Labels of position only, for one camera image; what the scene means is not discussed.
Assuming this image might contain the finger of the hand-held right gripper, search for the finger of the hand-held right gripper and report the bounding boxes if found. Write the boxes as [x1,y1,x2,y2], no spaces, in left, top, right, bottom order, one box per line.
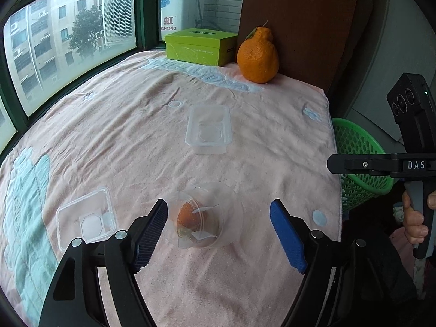
[327,154,393,178]

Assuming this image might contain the clear round container with orange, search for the clear round container with orange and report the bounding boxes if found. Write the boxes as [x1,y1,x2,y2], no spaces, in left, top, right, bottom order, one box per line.
[163,181,246,250]

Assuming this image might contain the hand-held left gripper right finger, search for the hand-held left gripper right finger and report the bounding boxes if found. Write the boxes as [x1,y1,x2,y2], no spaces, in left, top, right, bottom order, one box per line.
[270,199,372,327]

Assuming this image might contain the green cardboard box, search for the green cardboard box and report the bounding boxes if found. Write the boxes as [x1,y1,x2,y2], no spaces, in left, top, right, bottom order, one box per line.
[164,29,239,68]

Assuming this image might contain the white printed panel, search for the white printed panel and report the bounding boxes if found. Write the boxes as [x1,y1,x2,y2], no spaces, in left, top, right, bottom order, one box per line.
[160,0,207,41]

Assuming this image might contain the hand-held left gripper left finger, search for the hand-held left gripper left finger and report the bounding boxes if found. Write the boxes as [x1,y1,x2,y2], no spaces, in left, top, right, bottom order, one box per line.
[38,198,169,327]

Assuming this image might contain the clear cup with orange peel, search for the clear cup with orange peel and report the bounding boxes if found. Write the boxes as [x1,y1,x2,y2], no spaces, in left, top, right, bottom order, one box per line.
[175,191,224,249]

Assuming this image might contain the large bumpy orange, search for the large bumpy orange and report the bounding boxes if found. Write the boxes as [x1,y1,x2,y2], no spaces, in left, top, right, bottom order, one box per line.
[237,20,280,84]

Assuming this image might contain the brown wooden board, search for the brown wooden board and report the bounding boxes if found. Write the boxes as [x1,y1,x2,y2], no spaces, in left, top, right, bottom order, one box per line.
[238,0,362,92]

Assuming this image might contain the clear plastic tray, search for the clear plastic tray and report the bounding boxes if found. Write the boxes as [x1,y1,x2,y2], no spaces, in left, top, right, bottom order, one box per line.
[185,104,233,155]
[56,187,118,253]

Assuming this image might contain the pink printed towel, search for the pink printed towel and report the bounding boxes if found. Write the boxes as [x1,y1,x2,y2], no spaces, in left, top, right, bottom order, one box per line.
[0,49,343,327]

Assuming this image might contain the person's right hand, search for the person's right hand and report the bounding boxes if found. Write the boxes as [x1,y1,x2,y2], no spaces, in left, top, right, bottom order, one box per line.
[402,191,436,246]

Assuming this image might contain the green plastic basket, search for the green plastic basket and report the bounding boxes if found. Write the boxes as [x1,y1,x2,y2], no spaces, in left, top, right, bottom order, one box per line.
[331,117,396,212]

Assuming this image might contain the person's dark clothing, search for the person's dark clothing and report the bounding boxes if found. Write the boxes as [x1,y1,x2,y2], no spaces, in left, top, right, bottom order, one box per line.
[341,194,421,327]

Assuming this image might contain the green window frame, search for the green window frame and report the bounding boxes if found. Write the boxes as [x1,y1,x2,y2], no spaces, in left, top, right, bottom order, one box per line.
[0,0,164,150]

